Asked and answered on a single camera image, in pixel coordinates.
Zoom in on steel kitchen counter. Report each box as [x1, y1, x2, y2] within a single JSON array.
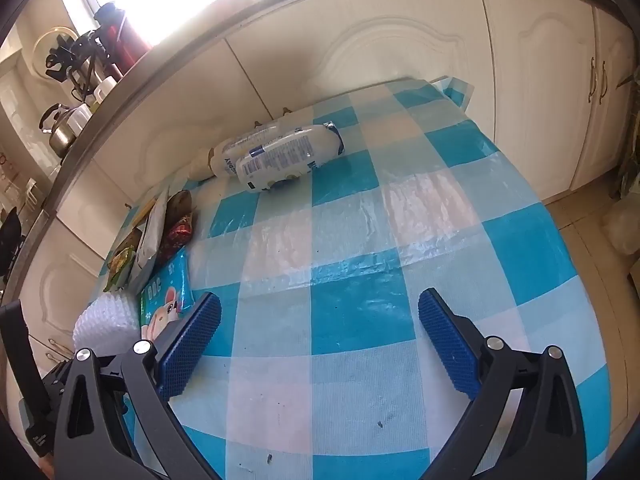
[[0, 0, 640, 321]]

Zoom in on green snack packet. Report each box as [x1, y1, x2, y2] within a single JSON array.
[[102, 227, 143, 293]]

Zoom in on white plastic bottle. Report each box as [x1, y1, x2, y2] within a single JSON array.
[[209, 119, 301, 178]]

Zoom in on white bottle with blue label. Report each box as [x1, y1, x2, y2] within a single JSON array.
[[235, 122, 347, 195]]

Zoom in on steel kettle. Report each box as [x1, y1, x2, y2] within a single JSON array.
[[40, 104, 77, 159]]

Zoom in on red snack wrapper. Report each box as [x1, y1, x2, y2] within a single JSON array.
[[157, 212, 196, 263]]

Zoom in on white plastic packet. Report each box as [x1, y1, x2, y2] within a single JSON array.
[[131, 187, 171, 281]]

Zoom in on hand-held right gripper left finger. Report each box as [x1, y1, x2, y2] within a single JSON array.
[[52, 291, 223, 480]]

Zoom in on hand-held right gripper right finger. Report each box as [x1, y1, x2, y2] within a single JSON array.
[[417, 287, 588, 480]]

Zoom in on white cup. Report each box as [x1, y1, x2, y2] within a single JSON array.
[[69, 105, 97, 132]]

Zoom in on blue cartoon snack packet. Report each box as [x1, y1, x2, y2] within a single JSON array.
[[137, 247, 196, 341]]

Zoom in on white kitchen cabinet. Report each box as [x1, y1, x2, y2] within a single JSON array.
[[17, 0, 638, 361]]

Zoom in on white paper towel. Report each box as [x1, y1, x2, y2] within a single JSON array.
[[72, 294, 139, 357]]

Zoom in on white plastic bag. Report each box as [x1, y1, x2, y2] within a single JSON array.
[[602, 197, 640, 266]]

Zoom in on dark red thermos jug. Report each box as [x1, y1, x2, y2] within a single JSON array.
[[95, 2, 153, 68]]

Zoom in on blue checked tablecloth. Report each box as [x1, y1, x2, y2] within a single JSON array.
[[97, 76, 613, 480]]

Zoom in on round yellow-rimmed plate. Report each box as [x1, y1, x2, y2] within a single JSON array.
[[32, 25, 79, 79]]

